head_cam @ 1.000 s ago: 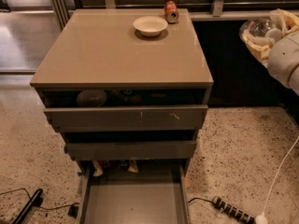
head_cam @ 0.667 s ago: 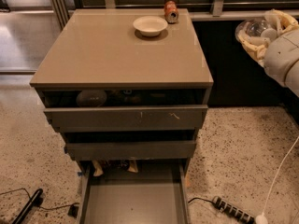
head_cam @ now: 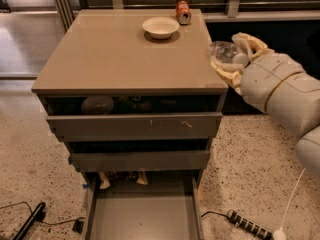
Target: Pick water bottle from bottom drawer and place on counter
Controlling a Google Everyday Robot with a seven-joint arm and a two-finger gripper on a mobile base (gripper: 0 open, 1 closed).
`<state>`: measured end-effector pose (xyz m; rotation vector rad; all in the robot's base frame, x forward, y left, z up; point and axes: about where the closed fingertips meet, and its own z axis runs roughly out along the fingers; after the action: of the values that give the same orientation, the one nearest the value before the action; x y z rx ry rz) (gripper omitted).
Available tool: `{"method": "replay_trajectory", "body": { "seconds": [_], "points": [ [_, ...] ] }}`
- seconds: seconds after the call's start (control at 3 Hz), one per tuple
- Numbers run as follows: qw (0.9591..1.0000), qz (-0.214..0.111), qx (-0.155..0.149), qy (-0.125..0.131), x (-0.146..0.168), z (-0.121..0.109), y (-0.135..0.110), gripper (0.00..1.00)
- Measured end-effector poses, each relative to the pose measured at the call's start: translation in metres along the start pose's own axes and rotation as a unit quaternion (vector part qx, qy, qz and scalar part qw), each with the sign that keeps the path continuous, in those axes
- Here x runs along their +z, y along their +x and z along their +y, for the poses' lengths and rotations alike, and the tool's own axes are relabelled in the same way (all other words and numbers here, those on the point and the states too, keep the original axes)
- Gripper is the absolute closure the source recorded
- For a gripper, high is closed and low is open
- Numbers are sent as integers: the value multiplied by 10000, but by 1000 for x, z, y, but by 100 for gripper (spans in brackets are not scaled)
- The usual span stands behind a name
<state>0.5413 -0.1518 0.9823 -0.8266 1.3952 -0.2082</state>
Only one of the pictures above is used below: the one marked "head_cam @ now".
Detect black bar on floor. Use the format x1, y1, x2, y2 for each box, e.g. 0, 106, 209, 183
13, 202, 46, 240

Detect dark items in top drawer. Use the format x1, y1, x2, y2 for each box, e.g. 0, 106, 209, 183
113, 96, 181, 114

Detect grey middle drawer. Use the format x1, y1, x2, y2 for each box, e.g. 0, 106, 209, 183
70, 150, 210, 172

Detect snack bag in bottom drawer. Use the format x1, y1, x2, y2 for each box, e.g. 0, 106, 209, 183
98, 171, 148, 190

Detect grey open bottom drawer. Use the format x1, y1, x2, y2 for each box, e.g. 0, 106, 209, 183
81, 172, 204, 240

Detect black power adapter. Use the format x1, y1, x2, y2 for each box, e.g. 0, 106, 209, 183
72, 219, 84, 234

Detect black cable on floor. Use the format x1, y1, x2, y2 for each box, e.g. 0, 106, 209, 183
0, 201, 84, 226

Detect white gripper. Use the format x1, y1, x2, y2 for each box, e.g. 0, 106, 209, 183
210, 32, 305, 113

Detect black power strip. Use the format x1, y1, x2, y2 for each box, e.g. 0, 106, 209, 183
227, 210, 273, 240

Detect orange soda can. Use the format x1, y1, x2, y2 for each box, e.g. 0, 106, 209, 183
176, 1, 191, 25

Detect white cable with plug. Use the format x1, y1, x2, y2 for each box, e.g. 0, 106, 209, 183
272, 167, 306, 240

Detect clear plastic water bottle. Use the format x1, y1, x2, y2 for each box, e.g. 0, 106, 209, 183
209, 41, 249, 67

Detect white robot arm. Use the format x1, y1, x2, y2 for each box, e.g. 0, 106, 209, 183
209, 33, 320, 177

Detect grey top drawer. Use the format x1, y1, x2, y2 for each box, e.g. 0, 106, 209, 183
47, 112, 222, 142

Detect white paper bowl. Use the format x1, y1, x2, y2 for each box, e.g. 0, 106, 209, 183
142, 17, 180, 40

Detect brown round object in drawer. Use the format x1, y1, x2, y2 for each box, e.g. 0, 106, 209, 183
81, 96, 114, 115

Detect grey three-drawer cabinet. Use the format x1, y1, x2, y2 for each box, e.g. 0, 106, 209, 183
32, 9, 228, 179

